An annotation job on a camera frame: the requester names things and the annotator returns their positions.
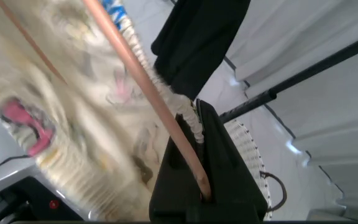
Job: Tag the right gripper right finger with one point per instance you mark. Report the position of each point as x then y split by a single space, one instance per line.
232 180

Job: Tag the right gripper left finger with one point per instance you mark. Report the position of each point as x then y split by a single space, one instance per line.
172 186

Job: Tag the pink clothes hanger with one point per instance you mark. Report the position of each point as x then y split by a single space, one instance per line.
141 77

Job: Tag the cream printed garment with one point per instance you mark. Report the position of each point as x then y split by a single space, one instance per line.
82 118

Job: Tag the black garment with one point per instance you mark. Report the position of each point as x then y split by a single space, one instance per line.
194 46

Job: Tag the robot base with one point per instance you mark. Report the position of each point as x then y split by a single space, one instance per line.
5 193

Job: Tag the white laundry basket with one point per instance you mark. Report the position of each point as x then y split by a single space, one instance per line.
250 149

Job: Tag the black clothes rack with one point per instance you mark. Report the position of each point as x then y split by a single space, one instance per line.
306 73

